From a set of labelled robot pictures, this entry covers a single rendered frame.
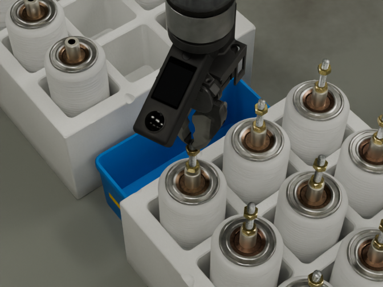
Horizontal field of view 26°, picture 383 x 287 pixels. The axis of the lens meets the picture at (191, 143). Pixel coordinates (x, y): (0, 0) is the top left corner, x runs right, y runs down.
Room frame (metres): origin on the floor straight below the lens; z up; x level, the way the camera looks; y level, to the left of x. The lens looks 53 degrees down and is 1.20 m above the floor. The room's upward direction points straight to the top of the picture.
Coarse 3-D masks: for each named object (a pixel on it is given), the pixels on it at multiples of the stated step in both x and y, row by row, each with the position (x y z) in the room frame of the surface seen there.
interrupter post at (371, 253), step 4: (372, 240) 0.53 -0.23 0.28; (372, 244) 0.52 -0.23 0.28; (372, 248) 0.52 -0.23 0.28; (376, 248) 0.52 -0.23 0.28; (368, 252) 0.52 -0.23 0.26; (372, 252) 0.52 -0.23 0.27; (376, 252) 0.51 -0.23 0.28; (380, 252) 0.51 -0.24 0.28; (368, 256) 0.52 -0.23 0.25; (372, 256) 0.52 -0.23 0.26; (376, 256) 0.51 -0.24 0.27; (380, 256) 0.51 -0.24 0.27; (372, 260) 0.51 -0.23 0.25; (376, 260) 0.51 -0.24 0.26; (380, 260) 0.51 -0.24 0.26
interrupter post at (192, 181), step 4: (188, 172) 0.63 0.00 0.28; (196, 172) 0.63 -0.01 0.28; (200, 172) 0.63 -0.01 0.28; (188, 176) 0.63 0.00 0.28; (192, 176) 0.63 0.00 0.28; (196, 176) 0.63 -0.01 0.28; (200, 176) 0.64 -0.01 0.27; (188, 180) 0.63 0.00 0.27; (192, 180) 0.63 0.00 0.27; (196, 180) 0.63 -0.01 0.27; (200, 180) 0.64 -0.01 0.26; (188, 184) 0.63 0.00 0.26; (192, 184) 0.63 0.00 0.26; (196, 184) 0.63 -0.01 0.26; (192, 188) 0.63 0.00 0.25
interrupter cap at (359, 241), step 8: (360, 232) 0.56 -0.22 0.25; (368, 232) 0.56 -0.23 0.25; (376, 232) 0.56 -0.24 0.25; (352, 240) 0.54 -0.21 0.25; (360, 240) 0.54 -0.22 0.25; (368, 240) 0.54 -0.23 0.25; (352, 248) 0.53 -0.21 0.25; (360, 248) 0.53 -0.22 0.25; (368, 248) 0.53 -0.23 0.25; (352, 256) 0.52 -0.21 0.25; (360, 256) 0.52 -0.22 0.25; (352, 264) 0.51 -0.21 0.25; (360, 264) 0.51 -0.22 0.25; (368, 264) 0.51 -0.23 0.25; (376, 264) 0.51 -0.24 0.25; (360, 272) 0.50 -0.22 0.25; (368, 272) 0.50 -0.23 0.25; (376, 272) 0.50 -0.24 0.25; (376, 280) 0.49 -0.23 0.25
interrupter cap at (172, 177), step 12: (180, 168) 0.66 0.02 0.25; (204, 168) 0.66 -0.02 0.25; (168, 180) 0.64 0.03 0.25; (180, 180) 0.64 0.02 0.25; (204, 180) 0.64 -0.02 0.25; (216, 180) 0.64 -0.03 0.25; (168, 192) 0.62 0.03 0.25; (180, 192) 0.62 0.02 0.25; (192, 192) 0.62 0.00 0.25; (204, 192) 0.62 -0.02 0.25; (216, 192) 0.62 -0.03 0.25; (192, 204) 0.60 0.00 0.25
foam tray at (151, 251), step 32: (352, 128) 0.79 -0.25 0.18; (288, 160) 0.73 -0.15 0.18; (128, 224) 0.63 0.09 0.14; (160, 224) 0.61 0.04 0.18; (352, 224) 0.62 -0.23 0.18; (128, 256) 0.64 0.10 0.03; (160, 256) 0.57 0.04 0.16; (192, 256) 0.56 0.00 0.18; (288, 256) 0.56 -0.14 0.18; (320, 256) 0.56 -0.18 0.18
